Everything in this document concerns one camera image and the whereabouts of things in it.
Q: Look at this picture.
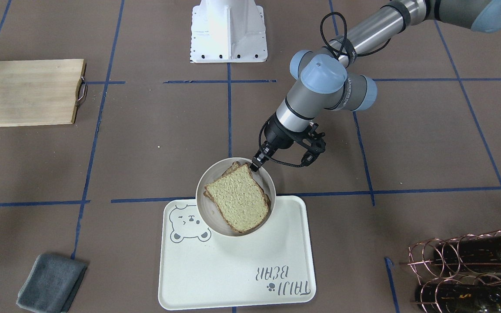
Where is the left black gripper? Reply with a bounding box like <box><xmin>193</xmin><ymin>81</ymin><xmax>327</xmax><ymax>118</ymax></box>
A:
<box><xmin>250</xmin><ymin>114</ymin><xmax>307</xmax><ymax>172</ymax></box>

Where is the bread slice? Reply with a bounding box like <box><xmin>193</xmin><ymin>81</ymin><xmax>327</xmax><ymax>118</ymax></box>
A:
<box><xmin>205</xmin><ymin>163</ymin><xmax>270</xmax><ymax>232</ymax></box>
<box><xmin>203</xmin><ymin>161</ymin><xmax>272</xmax><ymax>233</ymax></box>

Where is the white round plate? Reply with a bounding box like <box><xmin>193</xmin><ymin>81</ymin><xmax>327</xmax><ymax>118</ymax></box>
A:
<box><xmin>196</xmin><ymin>158</ymin><xmax>276</xmax><ymax>236</ymax></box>

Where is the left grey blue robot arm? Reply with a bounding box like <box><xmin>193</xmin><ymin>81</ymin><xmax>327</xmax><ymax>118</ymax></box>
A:
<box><xmin>249</xmin><ymin>0</ymin><xmax>501</xmax><ymax>172</ymax></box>

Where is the cream bear tray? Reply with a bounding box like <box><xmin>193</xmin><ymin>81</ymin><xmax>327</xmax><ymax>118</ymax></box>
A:
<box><xmin>157</xmin><ymin>196</ymin><xmax>317</xmax><ymax>310</ymax></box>

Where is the green wine bottle near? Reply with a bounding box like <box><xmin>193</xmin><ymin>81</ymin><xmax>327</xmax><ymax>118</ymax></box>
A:
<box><xmin>415</xmin><ymin>280</ymin><xmax>501</xmax><ymax>313</ymax></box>

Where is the green wine bottle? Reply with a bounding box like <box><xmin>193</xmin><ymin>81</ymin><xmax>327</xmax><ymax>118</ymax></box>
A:
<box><xmin>433</xmin><ymin>236</ymin><xmax>501</xmax><ymax>273</ymax></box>
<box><xmin>415</xmin><ymin>280</ymin><xmax>501</xmax><ymax>313</ymax></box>

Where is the wooden cutting board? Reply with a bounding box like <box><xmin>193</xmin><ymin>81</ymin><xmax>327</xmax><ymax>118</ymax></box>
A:
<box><xmin>0</xmin><ymin>59</ymin><xmax>87</xmax><ymax>127</ymax></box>

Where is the grey folded cloth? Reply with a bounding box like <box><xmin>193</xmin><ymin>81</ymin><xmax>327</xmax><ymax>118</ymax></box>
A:
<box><xmin>16</xmin><ymin>253</ymin><xmax>87</xmax><ymax>313</ymax></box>

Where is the green wine bottle middle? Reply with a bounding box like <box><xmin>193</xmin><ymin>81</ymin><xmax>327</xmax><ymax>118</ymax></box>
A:
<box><xmin>433</xmin><ymin>236</ymin><xmax>501</xmax><ymax>273</ymax></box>

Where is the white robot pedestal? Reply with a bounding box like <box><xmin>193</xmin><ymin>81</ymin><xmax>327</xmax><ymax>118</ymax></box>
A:
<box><xmin>190</xmin><ymin>0</ymin><xmax>268</xmax><ymax>63</ymax></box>

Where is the copper wire bottle rack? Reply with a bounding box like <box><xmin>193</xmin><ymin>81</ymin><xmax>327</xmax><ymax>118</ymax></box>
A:
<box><xmin>402</xmin><ymin>230</ymin><xmax>501</xmax><ymax>313</ymax></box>

